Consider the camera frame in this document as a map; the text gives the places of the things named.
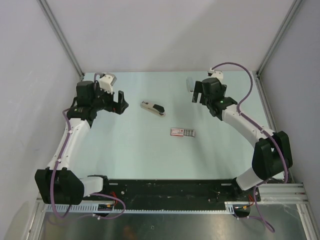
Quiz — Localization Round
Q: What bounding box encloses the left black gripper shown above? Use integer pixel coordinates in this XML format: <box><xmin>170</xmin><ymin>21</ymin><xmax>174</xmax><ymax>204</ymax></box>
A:
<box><xmin>91</xmin><ymin>82</ymin><xmax>129</xmax><ymax>115</ymax></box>

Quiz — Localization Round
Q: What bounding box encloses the beige black stapler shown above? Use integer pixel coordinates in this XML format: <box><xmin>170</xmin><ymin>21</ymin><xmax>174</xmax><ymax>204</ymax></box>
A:
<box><xmin>140</xmin><ymin>101</ymin><xmax>166</xmax><ymax>117</ymax></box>

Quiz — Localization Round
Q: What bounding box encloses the red white staple box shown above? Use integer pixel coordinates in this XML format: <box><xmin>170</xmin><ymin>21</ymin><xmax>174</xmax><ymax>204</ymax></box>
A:
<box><xmin>170</xmin><ymin>128</ymin><xmax>195</xmax><ymax>138</ymax></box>

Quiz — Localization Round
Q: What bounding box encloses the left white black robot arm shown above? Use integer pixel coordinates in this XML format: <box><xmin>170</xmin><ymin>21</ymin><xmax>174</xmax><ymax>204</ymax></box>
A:
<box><xmin>34</xmin><ymin>74</ymin><xmax>129</xmax><ymax>205</ymax></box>

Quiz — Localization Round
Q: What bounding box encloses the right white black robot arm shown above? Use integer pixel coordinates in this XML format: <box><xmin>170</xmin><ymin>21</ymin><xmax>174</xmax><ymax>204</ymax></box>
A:
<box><xmin>192</xmin><ymin>77</ymin><xmax>293</xmax><ymax>201</ymax></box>

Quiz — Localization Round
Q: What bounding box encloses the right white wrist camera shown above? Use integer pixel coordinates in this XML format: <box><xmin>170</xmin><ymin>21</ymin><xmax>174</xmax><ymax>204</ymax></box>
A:
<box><xmin>207</xmin><ymin>68</ymin><xmax>224</xmax><ymax>81</ymax></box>

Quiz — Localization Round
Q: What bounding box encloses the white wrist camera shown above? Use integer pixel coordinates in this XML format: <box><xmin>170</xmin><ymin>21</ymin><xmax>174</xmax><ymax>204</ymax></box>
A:
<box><xmin>207</xmin><ymin>68</ymin><xmax>224</xmax><ymax>81</ymax></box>
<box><xmin>98</xmin><ymin>73</ymin><xmax>117</xmax><ymax>94</ymax></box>

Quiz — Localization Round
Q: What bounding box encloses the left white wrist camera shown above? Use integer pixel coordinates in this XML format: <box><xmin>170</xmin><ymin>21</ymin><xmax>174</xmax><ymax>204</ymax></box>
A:
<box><xmin>98</xmin><ymin>73</ymin><xmax>117</xmax><ymax>94</ymax></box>

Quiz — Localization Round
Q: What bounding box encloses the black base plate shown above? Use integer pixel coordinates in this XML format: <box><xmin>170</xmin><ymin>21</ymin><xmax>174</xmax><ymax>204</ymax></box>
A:
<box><xmin>88</xmin><ymin>179</ymin><xmax>261</xmax><ymax>210</ymax></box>

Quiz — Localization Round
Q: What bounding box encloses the grey slotted cable duct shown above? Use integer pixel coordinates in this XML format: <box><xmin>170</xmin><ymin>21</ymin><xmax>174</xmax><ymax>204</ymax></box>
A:
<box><xmin>44</xmin><ymin>201</ymin><xmax>253</xmax><ymax>215</ymax></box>

